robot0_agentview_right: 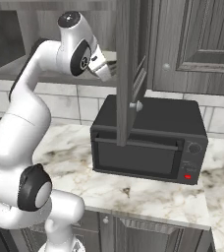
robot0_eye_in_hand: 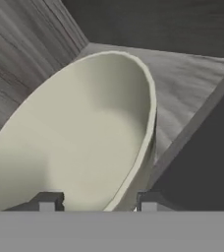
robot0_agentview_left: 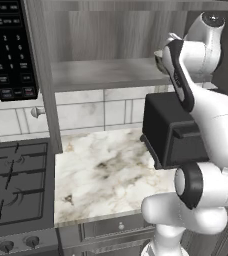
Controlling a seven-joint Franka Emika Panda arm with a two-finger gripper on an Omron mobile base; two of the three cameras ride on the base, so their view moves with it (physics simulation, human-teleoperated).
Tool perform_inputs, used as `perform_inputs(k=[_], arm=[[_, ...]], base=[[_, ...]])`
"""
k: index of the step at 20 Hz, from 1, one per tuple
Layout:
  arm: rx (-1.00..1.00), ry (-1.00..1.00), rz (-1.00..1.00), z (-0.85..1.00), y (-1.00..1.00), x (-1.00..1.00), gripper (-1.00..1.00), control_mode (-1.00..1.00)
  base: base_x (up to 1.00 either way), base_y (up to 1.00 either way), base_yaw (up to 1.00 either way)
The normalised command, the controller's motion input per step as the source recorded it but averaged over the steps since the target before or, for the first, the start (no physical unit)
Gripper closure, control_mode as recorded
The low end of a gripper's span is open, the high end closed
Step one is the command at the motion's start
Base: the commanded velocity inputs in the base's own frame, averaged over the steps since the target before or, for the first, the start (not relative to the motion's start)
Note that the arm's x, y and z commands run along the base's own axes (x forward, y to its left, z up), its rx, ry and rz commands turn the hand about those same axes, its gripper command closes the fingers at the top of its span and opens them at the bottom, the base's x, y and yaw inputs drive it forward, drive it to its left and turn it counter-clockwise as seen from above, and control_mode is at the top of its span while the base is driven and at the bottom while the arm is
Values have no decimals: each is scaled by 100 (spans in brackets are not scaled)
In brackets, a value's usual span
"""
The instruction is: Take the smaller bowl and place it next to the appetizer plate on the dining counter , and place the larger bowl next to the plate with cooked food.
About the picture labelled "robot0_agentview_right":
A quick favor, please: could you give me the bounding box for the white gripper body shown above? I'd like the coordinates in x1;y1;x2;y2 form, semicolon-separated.
87;54;114;83

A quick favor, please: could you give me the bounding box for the open grey wooden cupboard door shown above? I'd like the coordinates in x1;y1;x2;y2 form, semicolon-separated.
115;0;153;148

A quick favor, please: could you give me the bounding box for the black microwave oven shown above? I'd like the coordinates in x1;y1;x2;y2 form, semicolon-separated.
89;94;209;186

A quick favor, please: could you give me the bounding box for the closed grey wooden cupboard door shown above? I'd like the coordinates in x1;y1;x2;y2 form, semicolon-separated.
149;0;224;97

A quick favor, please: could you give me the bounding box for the grey base cupboard door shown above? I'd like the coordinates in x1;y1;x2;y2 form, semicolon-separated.
69;210;102;252
113;216;214;252

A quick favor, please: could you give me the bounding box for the grey wooden wall cupboard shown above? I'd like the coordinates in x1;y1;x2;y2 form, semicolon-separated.
0;0;119;89

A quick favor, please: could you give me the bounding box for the black microwave door handle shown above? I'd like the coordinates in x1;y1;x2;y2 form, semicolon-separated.
93;137;181;152

